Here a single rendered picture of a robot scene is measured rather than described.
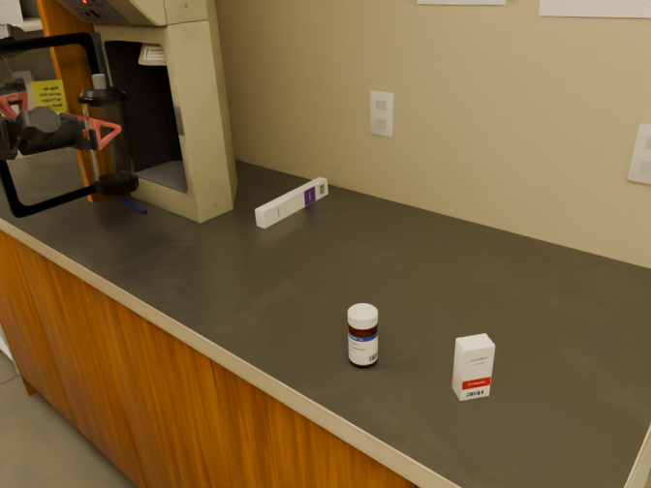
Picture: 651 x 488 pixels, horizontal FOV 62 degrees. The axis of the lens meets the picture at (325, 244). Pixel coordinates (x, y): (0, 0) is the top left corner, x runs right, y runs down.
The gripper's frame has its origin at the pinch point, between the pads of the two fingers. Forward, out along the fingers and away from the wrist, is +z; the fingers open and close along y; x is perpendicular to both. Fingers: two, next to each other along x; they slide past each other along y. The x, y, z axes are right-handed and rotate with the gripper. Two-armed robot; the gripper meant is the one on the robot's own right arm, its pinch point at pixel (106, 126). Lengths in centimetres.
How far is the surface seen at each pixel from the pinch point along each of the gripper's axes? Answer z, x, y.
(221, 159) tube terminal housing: 21.3, 10.2, -14.5
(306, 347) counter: -10, 27, -69
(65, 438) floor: -7, 120, 53
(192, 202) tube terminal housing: 12.6, 19.9, -12.2
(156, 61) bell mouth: 13.1, -13.5, -4.0
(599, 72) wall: 51, -13, -92
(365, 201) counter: 47, 23, -41
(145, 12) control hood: 5.0, -24.4, -14.1
